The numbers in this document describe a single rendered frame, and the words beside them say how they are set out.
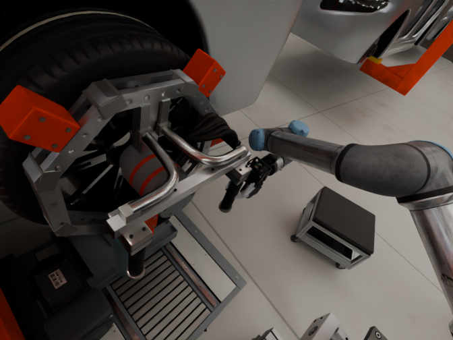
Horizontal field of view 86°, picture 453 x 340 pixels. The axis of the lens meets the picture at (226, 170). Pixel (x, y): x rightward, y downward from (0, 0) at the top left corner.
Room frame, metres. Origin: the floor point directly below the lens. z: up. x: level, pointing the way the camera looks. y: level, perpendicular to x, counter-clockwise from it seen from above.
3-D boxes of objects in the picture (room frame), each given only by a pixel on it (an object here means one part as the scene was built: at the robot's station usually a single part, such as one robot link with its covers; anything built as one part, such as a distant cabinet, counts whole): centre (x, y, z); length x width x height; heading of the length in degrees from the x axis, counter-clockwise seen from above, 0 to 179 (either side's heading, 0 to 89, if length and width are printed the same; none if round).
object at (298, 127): (0.78, -0.17, 0.95); 0.11 x 0.08 x 0.11; 130
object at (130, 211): (0.34, 0.18, 1.03); 0.19 x 0.18 x 0.11; 62
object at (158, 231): (0.56, 0.39, 0.32); 0.40 x 0.30 x 0.28; 152
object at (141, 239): (0.24, 0.14, 0.93); 0.09 x 0.05 x 0.05; 62
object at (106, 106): (0.48, 0.24, 0.85); 0.54 x 0.07 x 0.54; 152
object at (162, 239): (0.56, 0.39, 0.13); 0.50 x 0.36 x 0.10; 152
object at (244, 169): (0.54, -0.02, 0.93); 0.09 x 0.05 x 0.05; 62
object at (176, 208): (0.45, 0.18, 0.85); 0.21 x 0.14 x 0.14; 62
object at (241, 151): (0.51, 0.09, 1.03); 0.19 x 0.18 x 0.11; 62
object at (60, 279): (0.21, 0.38, 0.26); 0.42 x 0.18 x 0.35; 62
